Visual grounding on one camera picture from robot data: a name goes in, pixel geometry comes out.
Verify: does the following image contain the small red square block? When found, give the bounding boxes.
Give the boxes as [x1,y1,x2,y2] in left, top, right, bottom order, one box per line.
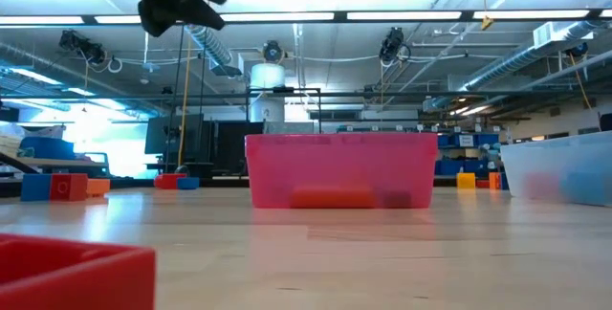
[0,232,157,310]
[49,172,89,202]

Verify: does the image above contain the medium blue block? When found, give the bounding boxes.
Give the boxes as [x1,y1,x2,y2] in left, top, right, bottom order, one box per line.
[20,172,53,202]
[561,168,612,206]

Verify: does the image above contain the white cylindrical tank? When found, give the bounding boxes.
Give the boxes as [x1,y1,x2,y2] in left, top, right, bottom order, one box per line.
[250,63,287,123]

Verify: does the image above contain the black equipment cabinet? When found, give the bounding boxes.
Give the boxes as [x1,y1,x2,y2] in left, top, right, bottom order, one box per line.
[144,113,265,180]

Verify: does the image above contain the white bag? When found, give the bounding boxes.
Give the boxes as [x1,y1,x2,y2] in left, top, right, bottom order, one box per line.
[26,124,66,140]

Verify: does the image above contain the blue drum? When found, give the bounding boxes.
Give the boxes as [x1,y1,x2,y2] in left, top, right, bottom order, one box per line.
[18,136,77,161]

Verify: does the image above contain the background work table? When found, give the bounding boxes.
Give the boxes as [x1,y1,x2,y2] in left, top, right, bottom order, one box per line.
[0,155,110,180]

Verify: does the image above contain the white stacked boxes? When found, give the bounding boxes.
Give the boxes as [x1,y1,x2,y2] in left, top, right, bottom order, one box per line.
[0,122,24,158]

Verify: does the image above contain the red translucent plastic bin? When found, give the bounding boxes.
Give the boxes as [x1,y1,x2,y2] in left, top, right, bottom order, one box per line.
[244,132,439,210]

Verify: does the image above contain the shelf rack with blue bins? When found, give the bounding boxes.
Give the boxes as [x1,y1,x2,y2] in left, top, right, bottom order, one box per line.
[337,124,502,177]

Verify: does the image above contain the clear translucent plastic bin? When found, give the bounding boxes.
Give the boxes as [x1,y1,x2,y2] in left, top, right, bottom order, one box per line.
[499,130,612,208]

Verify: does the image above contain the flexible silver duct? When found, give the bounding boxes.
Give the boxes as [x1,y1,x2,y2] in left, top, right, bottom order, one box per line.
[184,23,244,78]

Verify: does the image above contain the white cable loop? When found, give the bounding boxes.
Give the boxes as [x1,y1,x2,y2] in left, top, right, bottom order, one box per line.
[105,55,124,75]

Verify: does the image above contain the black hanging cord reel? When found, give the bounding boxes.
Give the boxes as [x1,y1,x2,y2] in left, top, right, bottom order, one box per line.
[58,29,107,66]
[379,26,412,66]
[261,39,287,64]

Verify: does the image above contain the black metal stand frame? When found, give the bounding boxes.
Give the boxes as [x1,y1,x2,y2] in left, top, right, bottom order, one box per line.
[245,86,323,135]

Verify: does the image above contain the blue hanging cord reel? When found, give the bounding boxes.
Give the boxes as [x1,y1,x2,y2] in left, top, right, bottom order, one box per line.
[565,41,590,58]

